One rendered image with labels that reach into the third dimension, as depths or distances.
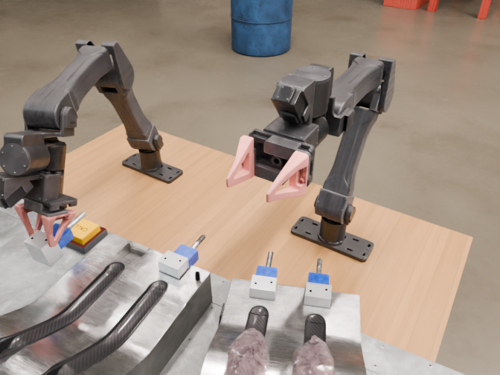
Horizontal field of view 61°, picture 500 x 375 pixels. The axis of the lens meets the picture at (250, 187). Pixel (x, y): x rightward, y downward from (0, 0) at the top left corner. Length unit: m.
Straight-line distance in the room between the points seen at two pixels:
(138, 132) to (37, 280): 0.45
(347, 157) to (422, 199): 1.77
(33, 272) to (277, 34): 3.94
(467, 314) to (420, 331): 1.19
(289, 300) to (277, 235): 0.26
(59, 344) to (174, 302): 0.20
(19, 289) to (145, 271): 0.31
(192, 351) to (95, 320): 0.19
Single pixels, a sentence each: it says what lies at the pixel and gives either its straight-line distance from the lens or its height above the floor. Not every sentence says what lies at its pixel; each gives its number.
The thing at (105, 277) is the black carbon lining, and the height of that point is 0.88.
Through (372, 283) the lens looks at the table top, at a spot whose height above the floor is 0.80.
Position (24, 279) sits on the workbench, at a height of 0.80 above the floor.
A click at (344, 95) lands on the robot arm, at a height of 1.23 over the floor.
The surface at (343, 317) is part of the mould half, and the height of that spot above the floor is 0.86.
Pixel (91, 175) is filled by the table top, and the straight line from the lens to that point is 1.39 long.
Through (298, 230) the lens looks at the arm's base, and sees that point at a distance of 1.10.
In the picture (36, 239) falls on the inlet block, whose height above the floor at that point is 0.95.
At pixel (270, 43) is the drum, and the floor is 0.14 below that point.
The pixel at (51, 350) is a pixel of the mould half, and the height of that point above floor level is 0.92.
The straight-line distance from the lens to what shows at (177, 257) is 0.88.
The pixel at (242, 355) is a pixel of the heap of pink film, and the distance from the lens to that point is 0.73.
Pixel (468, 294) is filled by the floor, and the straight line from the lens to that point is 2.23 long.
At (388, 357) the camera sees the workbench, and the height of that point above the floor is 0.80.
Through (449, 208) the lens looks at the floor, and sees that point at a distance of 2.70.
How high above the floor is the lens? 1.53
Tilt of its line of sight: 36 degrees down
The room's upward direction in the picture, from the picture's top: straight up
